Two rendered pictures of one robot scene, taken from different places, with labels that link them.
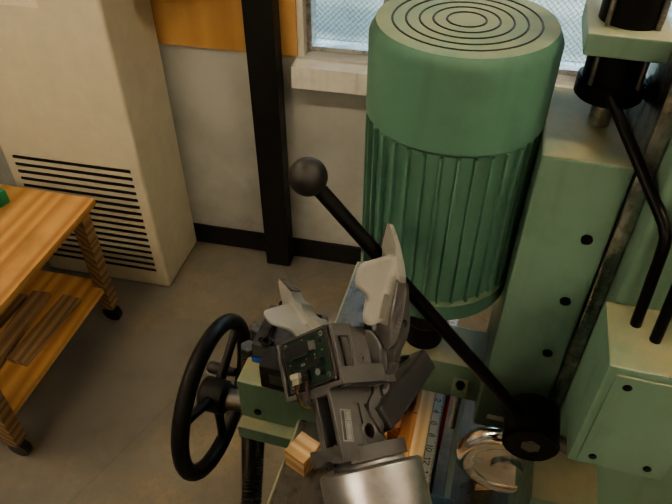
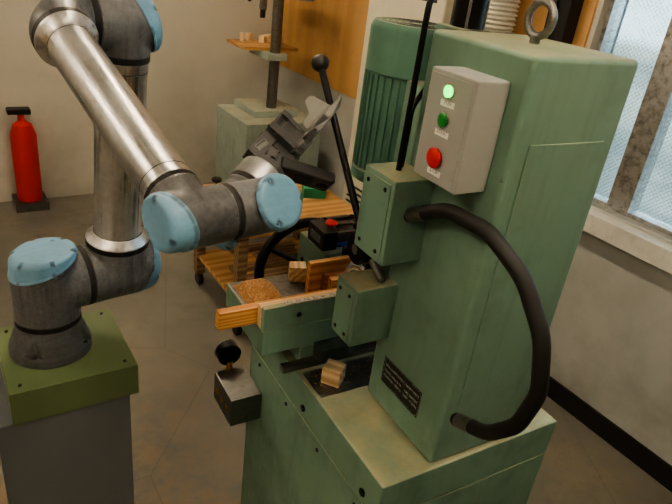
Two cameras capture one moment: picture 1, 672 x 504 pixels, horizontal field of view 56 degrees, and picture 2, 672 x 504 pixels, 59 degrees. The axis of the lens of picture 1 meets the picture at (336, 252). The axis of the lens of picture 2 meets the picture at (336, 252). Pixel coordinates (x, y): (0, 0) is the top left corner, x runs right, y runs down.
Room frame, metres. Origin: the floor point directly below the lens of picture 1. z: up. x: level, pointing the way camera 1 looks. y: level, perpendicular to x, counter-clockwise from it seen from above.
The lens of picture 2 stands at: (-0.41, -0.85, 1.61)
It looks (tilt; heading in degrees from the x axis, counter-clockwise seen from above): 26 degrees down; 41
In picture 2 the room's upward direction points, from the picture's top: 8 degrees clockwise
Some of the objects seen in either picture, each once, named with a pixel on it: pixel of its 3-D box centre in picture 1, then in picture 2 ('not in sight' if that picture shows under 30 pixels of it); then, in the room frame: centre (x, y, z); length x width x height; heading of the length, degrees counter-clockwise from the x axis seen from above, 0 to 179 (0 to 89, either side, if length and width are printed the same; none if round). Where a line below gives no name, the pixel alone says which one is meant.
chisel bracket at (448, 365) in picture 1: (433, 361); not in sight; (0.55, -0.14, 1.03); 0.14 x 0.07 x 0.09; 74
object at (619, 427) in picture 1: (634, 394); (391, 212); (0.36, -0.28, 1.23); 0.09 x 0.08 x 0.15; 74
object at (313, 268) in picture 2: not in sight; (347, 270); (0.55, -0.04, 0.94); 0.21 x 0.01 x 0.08; 164
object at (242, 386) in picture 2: not in sight; (236, 394); (0.35, 0.09, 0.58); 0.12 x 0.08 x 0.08; 74
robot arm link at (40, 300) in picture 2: not in sight; (48, 280); (0.06, 0.46, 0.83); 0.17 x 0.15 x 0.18; 176
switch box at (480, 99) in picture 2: not in sight; (458, 129); (0.34, -0.39, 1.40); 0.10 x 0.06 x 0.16; 74
